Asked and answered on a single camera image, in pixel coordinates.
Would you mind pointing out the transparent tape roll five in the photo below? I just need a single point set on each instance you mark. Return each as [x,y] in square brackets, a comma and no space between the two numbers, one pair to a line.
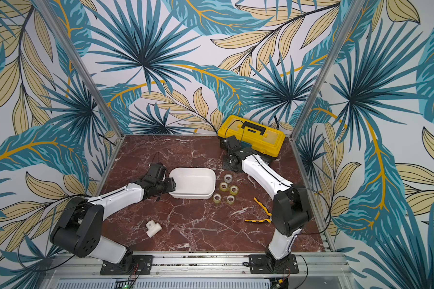
[234,190]

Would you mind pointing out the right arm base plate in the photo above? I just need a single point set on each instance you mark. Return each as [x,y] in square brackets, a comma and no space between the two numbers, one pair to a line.
[263,264]

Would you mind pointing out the transparent tape roll seven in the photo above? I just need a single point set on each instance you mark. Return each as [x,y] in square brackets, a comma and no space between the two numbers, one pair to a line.
[230,199]

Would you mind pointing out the transparent tape roll two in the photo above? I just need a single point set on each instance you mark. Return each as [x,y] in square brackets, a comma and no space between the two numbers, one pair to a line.
[228,178]

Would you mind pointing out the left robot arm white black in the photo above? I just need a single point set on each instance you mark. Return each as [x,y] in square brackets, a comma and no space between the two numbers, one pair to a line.
[79,229]

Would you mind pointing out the transparent tape roll four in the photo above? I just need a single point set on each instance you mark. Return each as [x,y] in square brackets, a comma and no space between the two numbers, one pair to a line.
[224,186]

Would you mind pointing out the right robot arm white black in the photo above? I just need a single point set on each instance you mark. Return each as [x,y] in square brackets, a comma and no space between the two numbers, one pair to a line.
[291,209]

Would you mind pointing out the yellow black toolbox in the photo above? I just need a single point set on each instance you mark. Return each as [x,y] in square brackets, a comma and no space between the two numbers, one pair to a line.
[261,138]

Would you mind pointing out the white pipe tee fitting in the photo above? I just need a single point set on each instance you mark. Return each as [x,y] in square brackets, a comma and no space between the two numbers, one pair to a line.
[153,228]

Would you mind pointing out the yellow black pliers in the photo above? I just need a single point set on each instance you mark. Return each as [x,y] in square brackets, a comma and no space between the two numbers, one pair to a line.
[258,217]

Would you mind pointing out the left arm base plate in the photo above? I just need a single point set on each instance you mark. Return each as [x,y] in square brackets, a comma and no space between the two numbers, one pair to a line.
[138,264]

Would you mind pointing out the transparent tape roll six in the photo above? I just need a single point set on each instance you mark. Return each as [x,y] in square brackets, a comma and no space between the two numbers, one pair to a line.
[217,198]

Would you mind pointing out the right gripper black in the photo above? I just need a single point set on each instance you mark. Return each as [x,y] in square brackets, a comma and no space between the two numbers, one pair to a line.
[228,145]

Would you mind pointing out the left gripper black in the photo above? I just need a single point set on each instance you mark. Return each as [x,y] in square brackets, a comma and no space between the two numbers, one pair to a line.
[171,185]

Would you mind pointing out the aluminium front rail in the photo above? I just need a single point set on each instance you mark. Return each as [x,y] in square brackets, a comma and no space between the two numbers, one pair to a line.
[205,270]

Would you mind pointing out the white plastic storage box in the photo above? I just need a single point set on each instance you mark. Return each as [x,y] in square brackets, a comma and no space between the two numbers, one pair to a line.
[193,183]

